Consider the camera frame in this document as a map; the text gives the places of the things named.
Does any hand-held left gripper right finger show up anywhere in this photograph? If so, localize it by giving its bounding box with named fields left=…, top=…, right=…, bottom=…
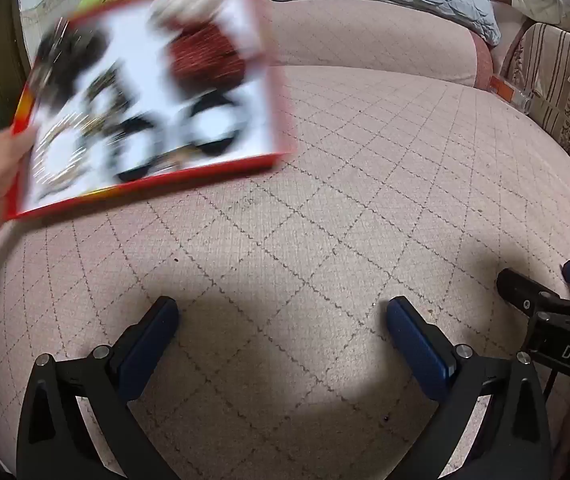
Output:
left=385, top=296, right=553, bottom=480

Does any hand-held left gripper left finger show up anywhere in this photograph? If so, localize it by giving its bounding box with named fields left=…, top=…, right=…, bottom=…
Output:
left=16, top=296, right=181, bottom=480

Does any red-rimmed white tray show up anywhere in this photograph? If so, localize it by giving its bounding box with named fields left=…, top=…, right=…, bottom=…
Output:
left=5, top=0, right=297, bottom=222

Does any person's left hand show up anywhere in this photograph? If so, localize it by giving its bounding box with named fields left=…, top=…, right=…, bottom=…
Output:
left=0, top=126, right=40, bottom=226

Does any pink quilted bed mat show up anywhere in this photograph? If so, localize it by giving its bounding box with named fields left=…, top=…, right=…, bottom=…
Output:
left=0, top=64, right=570, bottom=480

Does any striped floral sofa cushion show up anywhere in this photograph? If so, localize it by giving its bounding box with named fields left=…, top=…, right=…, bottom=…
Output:
left=502, top=21, right=570, bottom=183

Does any pink bolster pillow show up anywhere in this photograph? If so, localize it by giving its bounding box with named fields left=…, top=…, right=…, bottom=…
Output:
left=260, top=0, right=494, bottom=89

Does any red polka-dot scrunchie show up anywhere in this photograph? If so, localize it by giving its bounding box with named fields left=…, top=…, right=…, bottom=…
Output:
left=166, top=21, right=249, bottom=94

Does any white pearl bracelet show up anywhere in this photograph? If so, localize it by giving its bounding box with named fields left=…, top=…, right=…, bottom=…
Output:
left=31, top=111, right=96, bottom=192

